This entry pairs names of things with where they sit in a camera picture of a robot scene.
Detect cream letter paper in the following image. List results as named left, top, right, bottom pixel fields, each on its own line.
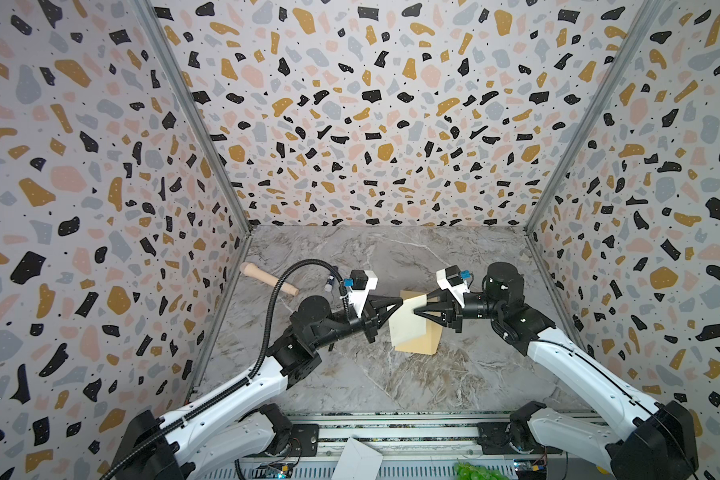
left=388, top=290, right=428, bottom=347

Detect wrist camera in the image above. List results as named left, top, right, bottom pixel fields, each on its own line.
left=343, top=269, right=378, bottom=318
left=436, top=265, right=472, bottom=307

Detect green plastic bag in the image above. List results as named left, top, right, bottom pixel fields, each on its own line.
left=454, top=462, right=508, bottom=480

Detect left circuit board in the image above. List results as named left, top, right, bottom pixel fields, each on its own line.
left=252, top=462, right=294, bottom=479

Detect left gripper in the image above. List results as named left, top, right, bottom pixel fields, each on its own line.
left=310, top=296, right=401, bottom=352

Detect right circuit board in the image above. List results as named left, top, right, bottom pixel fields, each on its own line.
left=513, top=459, right=547, bottom=480

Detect white paper sheet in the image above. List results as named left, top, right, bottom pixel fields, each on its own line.
left=331, top=438, right=383, bottom=480

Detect corner aluminium post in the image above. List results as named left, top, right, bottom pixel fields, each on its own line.
left=128, top=0, right=253, bottom=234
left=524, top=0, right=667, bottom=234

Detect right corner aluminium post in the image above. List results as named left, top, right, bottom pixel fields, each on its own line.
left=524, top=0, right=667, bottom=234

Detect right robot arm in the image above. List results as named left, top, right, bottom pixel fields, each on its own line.
left=413, top=262, right=699, bottom=479

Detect left corner aluminium post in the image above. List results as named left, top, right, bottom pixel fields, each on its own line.
left=128, top=0, right=253, bottom=234

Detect black corrugated cable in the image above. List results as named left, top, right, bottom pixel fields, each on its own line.
left=98, top=259, right=344, bottom=480

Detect beige wooden stamp handle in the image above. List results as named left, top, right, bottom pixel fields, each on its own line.
left=239, top=262, right=300, bottom=296

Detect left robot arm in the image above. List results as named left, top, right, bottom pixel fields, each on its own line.
left=104, top=295, right=403, bottom=479

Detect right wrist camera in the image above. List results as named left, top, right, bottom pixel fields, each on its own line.
left=436, top=265, right=472, bottom=307

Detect circuit board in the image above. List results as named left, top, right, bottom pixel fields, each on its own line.
left=513, top=459, right=547, bottom=480
left=252, top=462, right=294, bottom=479

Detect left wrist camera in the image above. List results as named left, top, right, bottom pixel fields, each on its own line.
left=343, top=269, right=378, bottom=318

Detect yellow paper envelope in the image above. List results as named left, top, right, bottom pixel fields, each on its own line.
left=388, top=290, right=443, bottom=355

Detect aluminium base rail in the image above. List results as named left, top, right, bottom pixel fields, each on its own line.
left=200, top=413, right=610, bottom=479

